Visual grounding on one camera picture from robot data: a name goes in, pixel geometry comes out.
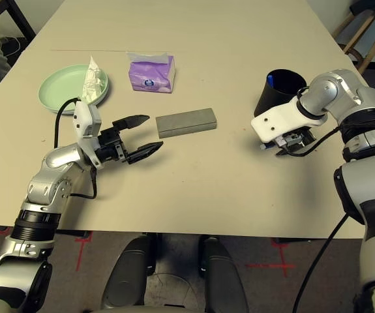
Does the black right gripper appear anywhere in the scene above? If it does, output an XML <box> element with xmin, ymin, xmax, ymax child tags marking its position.
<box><xmin>274</xmin><ymin>128</ymin><xmax>315</xmax><ymax>157</ymax></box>

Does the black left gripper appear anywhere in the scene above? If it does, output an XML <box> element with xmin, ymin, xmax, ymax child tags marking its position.
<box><xmin>97</xmin><ymin>114</ymin><xmax>164</xmax><ymax>164</ymax></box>

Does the grey glasses case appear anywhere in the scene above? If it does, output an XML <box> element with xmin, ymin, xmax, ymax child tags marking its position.
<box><xmin>155</xmin><ymin>107</ymin><xmax>220</xmax><ymax>140</ymax></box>

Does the white tissue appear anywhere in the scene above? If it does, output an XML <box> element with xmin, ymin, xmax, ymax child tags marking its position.
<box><xmin>80</xmin><ymin>55</ymin><xmax>109</xmax><ymax>106</ymax></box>

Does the green plastic plate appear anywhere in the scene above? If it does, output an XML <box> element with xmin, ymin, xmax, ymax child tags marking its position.
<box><xmin>37</xmin><ymin>63</ymin><xmax>112</xmax><ymax>114</ymax></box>

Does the black plastic cup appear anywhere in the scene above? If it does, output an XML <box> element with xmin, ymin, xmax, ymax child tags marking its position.
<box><xmin>253</xmin><ymin>68</ymin><xmax>308</xmax><ymax>118</ymax></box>

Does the purple tissue pack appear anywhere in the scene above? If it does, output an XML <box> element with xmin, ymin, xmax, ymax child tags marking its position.
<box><xmin>125</xmin><ymin>51</ymin><xmax>177</xmax><ymax>95</ymax></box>

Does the wooden stool yellow seat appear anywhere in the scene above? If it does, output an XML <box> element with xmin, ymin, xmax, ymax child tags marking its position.
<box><xmin>331</xmin><ymin>5</ymin><xmax>375</xmax><ymax>75</ymax></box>

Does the grey robot left leg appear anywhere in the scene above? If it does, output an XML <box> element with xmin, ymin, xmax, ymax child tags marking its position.
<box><xmin>100</xmin><ymin>237</ymin><xmax>158</xmax><ymax>311</ymax></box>

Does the grey robot leg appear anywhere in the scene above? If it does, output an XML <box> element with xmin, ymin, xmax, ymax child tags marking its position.
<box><xmin>100</xmin><ymin>237</ymin><xmax>158</xmax><ymax>311</ymax></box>
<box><xmin>198</xmin><ymin>237</ymin><xmax>250</xmax><ymax>313</ymax></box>

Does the grey robot right leg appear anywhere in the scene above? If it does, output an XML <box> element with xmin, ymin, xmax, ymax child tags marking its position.
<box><xmin>198</xmin><ymin>237</ymin><xmax>250</xmax><ymax>313</ymax></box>

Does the dark clothes pile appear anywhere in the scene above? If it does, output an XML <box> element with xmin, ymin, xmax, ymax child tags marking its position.
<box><xmin>349</xmin><ymin>0</ymin><xmax>375</xmax><ymax>16</ymax></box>

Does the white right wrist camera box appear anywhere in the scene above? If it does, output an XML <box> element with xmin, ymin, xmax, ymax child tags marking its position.
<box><xmin>250</xmin><ymin>97</ymin><xmax>329</xmax><ymax>143</ymax></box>

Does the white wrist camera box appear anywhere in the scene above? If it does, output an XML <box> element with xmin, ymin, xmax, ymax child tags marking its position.
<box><xmin>250</xmin><ymin>97</ymin><xmax>329</xmax><ymax>143</ymax></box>
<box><xmin>72</xmin><ymin>101</ymin><xmax>103</xmax><ymax>170</ymax></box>

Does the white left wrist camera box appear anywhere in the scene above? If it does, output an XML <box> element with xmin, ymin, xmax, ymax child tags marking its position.
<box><xmin>72</xmin><ymin>101</ymin><xmax>103</xmax><ymax>170</ymax></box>

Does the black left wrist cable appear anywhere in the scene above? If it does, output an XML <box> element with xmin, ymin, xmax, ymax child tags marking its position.
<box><xmin>53</xmin><ymin>97</ymin><xmax>98</xmax><ymax>200</ymax></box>

